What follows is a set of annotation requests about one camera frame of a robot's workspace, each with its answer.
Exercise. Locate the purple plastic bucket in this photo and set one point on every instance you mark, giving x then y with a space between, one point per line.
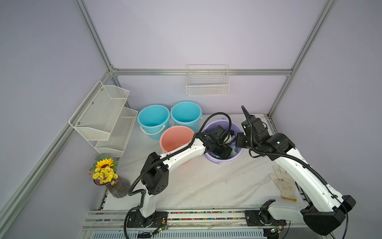
236 151

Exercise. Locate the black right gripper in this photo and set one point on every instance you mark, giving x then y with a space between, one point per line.
240 137

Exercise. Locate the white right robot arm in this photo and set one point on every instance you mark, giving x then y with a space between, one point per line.
326 208

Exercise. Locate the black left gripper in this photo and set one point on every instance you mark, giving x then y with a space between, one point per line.
228 150

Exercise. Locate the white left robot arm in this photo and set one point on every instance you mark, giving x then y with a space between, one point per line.
157 168

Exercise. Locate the pink plastic bucket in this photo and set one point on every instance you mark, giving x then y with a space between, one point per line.
175 137

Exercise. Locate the white work glove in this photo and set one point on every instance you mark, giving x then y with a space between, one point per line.
284 182

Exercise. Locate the teal bucket being wiped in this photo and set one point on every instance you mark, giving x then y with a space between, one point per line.
154 120

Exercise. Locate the white two-tier mesh shelf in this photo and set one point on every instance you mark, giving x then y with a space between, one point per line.
104 120

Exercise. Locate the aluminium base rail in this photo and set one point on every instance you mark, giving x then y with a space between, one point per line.
191 224

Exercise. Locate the teal bucket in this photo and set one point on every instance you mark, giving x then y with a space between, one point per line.
187 114

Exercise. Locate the white wire wall basket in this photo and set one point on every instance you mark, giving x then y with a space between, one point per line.
207 80

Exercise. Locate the sunflower bouquet in vase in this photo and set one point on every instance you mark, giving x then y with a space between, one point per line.
104 173

